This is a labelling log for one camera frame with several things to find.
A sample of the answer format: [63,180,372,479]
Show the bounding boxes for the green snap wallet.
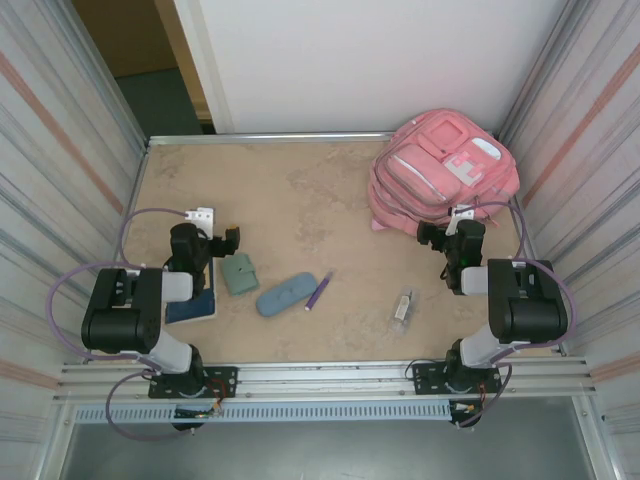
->
[221,253,261,297]

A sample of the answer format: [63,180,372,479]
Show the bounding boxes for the brown door panel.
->
[72,0,211,121]

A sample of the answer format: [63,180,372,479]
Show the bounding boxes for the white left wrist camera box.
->
[185,206,217,236]

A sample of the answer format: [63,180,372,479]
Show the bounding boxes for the grey slotted cable duct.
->
[73,402,454,424]

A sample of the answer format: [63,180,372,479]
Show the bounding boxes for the purple pen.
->
[303,269,335,312]

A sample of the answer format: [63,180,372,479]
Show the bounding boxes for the grey metal sheet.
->
[59,422,599,480]

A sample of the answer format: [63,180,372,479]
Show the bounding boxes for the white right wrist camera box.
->
[446,203,476,236]

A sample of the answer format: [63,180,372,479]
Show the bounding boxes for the dark blue notebook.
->
[164,257,219,325]

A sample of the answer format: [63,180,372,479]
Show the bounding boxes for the long aluminium mounting rail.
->
[58,357,599,401]

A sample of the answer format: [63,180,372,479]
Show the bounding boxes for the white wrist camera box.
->
[185,206,217,236]
[446,203,476,236]

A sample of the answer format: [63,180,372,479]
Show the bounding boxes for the white door frame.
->
[172,0,236,135]

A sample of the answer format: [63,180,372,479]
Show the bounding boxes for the blue fabric glasses case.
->
[255,272,317,318]

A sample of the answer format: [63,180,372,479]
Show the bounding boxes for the clear plastic stationery packet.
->
[389,284,420,337]

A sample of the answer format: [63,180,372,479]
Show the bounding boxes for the small circuit board with wires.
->
[173,405,224,420]
[449,399,485,430]

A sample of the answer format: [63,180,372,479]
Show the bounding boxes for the pink student backpack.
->
[368,108,521,234]

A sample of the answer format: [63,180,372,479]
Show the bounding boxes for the aluminium table end rail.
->
[146,131,401,147]

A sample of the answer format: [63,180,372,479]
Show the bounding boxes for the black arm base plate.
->
[410,362,503,396]
[148,366,239,400]

